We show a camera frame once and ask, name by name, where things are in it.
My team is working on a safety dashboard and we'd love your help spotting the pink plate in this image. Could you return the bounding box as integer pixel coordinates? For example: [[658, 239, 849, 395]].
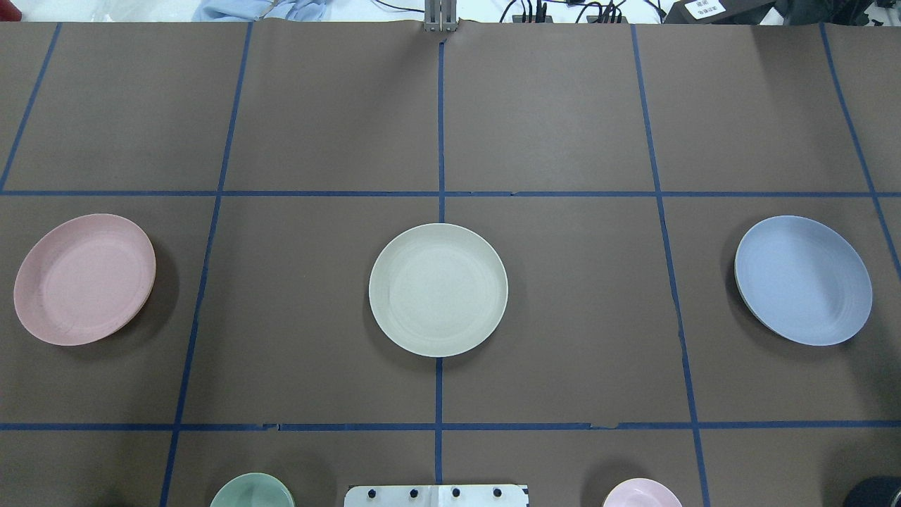
[[13, 214, 157, 346]]

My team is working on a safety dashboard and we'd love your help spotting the black box with label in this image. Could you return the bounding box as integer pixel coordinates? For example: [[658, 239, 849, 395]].
[[663, 1, 778, 25]]

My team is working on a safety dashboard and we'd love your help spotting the blue plate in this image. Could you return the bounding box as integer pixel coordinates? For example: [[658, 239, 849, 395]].
[[733, 215, 874, 346]]

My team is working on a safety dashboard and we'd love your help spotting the green bowl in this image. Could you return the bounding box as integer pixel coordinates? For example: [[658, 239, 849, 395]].
[[209, 472, 296, 507]]

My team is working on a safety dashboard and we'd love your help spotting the pink bowl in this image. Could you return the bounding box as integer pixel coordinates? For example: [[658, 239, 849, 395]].
[[602, 478, 682, 507]]

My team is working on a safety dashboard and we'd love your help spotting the black power strip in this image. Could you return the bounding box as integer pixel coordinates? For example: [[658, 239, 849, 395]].
[[504, 8, 629, 25]]

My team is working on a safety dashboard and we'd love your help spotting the dark blue pot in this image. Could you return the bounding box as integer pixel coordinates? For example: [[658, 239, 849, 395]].
[[842, 475, 900, 507]]

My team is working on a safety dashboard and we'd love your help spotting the light blue cloth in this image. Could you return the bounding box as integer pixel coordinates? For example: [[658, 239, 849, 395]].
[[191, 1, 327, 22]]

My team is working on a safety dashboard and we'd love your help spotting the cream white plate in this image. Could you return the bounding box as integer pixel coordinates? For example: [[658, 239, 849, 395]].
[[367, 223, 509, 358]]

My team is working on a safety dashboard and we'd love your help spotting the aluminium frame post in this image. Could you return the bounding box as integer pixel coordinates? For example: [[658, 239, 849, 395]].
[[424, 0, 459, 33]]

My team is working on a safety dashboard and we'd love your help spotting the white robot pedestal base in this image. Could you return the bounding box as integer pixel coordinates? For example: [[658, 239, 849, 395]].
[[344, 484, 530, 506]]

